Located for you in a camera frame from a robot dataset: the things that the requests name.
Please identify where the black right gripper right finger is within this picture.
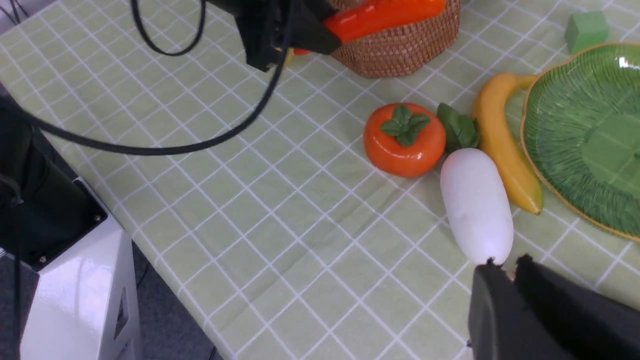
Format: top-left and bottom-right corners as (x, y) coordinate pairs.
(514, 255), (640, 360)

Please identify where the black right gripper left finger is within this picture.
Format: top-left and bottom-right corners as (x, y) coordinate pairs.
(467, 259), (574, 360)

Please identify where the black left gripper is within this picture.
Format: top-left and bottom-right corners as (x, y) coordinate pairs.
(208, 0), (343, 72)

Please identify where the orange toy carrot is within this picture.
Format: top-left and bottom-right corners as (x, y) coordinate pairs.
(322, 0), (447, 44)

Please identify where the white toy radish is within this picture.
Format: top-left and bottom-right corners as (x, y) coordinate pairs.
(436, 103), (514, 265)

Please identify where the orange toy persimmon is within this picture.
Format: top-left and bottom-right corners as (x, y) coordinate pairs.
(362, 103), (446, 178)

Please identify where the yellow toy banana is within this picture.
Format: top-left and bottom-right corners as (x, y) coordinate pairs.
(471, 72), (544, 215)

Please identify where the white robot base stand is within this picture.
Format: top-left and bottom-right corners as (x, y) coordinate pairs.
(0, 80), (143, 360)

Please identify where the woven wicker basket green lining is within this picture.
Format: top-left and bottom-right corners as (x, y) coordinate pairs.
(331, 0), (461, 79)

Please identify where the green leaf-shaped glass plate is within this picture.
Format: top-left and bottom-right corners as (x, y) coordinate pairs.
(519, 42), (640, 241)

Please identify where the green foam cube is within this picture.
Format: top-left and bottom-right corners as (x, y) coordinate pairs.
(564, 10), (610, 55)

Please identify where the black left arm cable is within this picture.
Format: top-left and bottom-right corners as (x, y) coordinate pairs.
(0, 0), (301, 157)

